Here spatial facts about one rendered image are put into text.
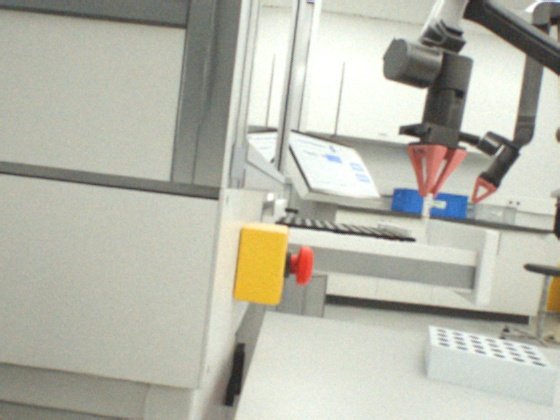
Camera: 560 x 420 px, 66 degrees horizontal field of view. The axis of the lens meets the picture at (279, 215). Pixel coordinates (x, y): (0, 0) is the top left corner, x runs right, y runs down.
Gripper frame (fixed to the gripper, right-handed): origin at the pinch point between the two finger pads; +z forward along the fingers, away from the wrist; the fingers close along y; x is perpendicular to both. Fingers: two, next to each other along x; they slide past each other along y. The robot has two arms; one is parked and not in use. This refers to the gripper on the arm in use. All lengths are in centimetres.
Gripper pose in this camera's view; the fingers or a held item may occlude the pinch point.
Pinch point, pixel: (428, 192)
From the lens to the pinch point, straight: 68.4
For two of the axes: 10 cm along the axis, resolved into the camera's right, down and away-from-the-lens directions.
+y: -9.3, -1.4, -3.4
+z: -1.7, 9.8, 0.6
